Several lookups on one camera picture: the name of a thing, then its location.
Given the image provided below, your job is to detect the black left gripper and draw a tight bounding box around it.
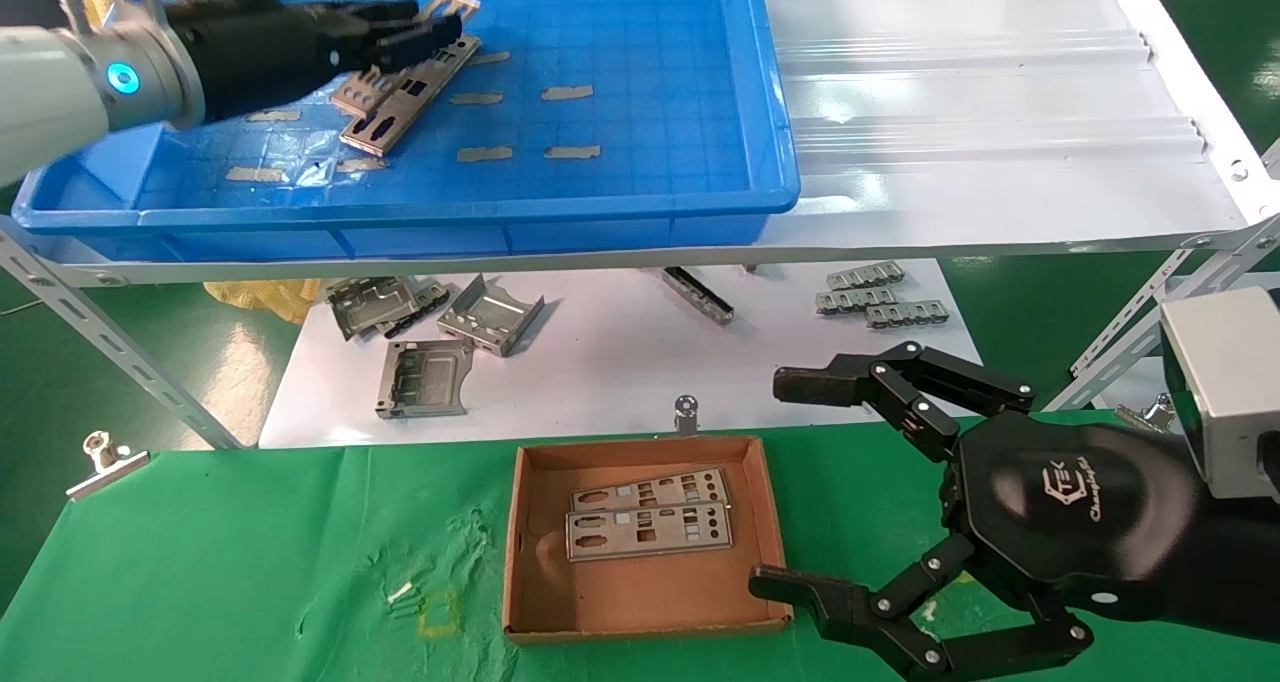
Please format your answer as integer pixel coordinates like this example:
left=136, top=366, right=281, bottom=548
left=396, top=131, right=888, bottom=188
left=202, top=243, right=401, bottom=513
left=165, top=0, right=464, bottom=123

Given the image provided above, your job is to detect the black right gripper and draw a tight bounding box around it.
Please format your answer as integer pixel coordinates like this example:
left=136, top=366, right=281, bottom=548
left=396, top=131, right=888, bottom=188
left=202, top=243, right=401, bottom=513
left=748, top=341, right=1201, bottom=682

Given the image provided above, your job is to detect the metal I/O shield plate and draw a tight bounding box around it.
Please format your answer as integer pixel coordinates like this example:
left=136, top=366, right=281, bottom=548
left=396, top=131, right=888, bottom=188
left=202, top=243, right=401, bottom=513
left=570, top=467, right=731, bottom=513
left=565, top=502, right=734, bottom=563
left=340, top=34, right=483, bottom=156
left=330, top=0, right=481, bottom=118

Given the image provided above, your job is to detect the brown cardboard box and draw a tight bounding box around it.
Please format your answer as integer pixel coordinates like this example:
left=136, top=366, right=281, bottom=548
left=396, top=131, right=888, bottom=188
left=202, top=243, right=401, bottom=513
left=502, top=435, right=794, bottom=645

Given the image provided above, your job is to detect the blue plastic tray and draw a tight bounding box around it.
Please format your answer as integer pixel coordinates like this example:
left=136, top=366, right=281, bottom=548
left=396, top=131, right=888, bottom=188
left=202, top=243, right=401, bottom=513
left=12, top=0, right=801, bottom=263

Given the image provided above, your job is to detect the small toothed metal strip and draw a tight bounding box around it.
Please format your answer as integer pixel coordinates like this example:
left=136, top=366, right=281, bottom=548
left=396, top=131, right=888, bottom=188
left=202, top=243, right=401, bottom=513
left=815, top=286, right=898, bottom=317
left=866, top=301, right=951, bottom=331
left=826, top=262, right=906, bottom=292

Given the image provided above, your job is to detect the grey slotted angle brace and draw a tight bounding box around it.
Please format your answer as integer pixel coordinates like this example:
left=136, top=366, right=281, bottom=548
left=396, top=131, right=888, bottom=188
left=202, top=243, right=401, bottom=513
left=1040, top=212, right=1280, bottom=413
left=1068, top=247, right=1201, bottom=378
left=0, top=227, right=246, bottom=450

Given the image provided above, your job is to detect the long grey metal channel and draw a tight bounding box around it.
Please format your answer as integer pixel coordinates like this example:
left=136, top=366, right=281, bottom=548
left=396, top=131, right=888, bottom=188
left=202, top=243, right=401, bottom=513
left=655, top=266, right=736, bottom=326

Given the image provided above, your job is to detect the yellow plastic bag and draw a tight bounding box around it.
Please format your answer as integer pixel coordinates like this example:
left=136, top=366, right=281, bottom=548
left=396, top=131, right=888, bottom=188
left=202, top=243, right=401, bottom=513
left=203, top=278, right=326, bottom=325

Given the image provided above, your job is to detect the white metal rack shelf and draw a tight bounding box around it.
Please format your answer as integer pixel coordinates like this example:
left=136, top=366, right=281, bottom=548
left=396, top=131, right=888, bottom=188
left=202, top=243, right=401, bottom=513
left=0, top=0, right=1280, bottom=288

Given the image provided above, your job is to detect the green cloth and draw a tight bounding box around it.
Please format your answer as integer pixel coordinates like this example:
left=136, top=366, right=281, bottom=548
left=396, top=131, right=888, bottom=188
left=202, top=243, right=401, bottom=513
left=0, top=412, right=1280, bottom=682

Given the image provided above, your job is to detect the grey sheet metal bracket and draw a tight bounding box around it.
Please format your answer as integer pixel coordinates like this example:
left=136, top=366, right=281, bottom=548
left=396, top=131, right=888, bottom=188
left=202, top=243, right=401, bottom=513
left=325, top=276, right=426, bottom=343
left=385, top=280, right=453, bottom=339

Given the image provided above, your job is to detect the grey bracket with raised walls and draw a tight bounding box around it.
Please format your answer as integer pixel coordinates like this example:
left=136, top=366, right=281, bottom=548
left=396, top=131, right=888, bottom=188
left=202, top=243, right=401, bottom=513
left=437, top=274, right=546, bottom=358

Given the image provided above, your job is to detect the flat grey metal bracket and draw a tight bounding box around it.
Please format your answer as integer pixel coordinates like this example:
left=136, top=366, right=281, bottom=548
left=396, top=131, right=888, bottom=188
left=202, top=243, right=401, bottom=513
left=375, top=339, right=476, bottom=421

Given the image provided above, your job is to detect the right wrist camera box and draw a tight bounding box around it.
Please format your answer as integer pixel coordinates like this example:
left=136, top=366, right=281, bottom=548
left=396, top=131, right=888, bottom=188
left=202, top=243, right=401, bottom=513
left=1158, top=285, right=1280, bottom=503

